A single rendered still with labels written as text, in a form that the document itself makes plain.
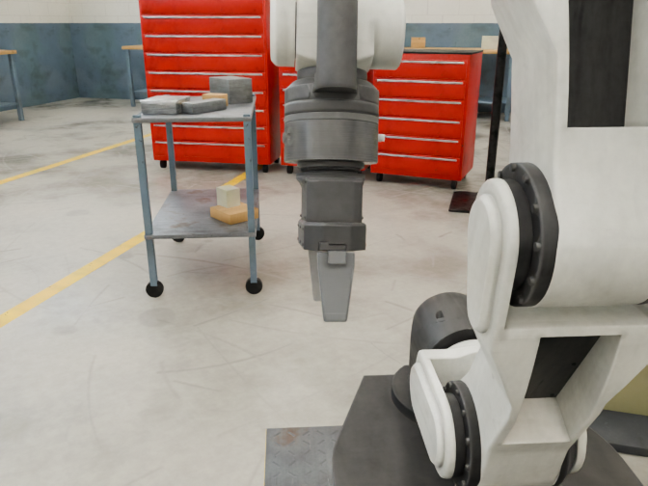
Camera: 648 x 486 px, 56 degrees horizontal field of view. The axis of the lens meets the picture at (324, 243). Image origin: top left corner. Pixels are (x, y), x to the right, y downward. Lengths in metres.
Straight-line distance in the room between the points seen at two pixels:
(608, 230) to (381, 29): 0.27
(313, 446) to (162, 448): 0.79
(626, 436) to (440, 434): 1.34
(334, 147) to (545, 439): 0.45
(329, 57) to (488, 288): 0.26
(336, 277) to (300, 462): 0.78
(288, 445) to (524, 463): 0.59
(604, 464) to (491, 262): 0.56
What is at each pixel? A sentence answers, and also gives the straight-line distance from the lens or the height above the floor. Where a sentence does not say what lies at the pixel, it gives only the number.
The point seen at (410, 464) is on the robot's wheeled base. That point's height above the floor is 0.57.
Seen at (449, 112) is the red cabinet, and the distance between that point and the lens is 4.62.
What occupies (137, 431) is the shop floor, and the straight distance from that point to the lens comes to 2.07.
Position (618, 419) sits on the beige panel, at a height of 0.03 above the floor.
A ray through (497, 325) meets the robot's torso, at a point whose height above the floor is 0.93.
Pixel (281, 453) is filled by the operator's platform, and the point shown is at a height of 0.40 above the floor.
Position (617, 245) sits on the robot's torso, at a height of 1.02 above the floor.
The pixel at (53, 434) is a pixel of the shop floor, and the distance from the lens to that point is 2.15.
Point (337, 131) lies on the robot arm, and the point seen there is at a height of 1.12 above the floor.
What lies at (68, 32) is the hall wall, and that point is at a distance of 11.35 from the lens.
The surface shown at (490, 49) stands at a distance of 8.41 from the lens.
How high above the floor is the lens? 1.21
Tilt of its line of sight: 20 degrees down
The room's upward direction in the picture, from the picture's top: straight up
